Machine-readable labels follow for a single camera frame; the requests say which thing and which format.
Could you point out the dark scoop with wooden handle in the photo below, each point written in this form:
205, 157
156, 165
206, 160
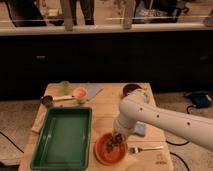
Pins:
48, 100

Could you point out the green translucent cup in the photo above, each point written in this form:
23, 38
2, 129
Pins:
64, 87

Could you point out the small orange cup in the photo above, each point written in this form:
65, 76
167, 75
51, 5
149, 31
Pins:
80, 94

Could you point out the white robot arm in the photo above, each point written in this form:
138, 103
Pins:
135, 107

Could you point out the dark grape bunch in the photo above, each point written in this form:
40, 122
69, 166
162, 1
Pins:
114, 141

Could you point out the red bowl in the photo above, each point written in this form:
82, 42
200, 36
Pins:
109, 157

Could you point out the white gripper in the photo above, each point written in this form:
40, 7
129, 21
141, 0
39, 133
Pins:
119, 130

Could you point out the dark blue object on floor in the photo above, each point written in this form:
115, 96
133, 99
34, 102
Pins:
200, 99

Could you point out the grey cloth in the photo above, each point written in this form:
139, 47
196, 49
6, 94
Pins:
92, 90

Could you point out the dark red plate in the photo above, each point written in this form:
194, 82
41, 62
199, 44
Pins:
127, 89

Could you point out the green plastic tray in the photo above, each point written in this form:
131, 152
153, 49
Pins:
64, 140

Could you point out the blue sponge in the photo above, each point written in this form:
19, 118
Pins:
139, 129

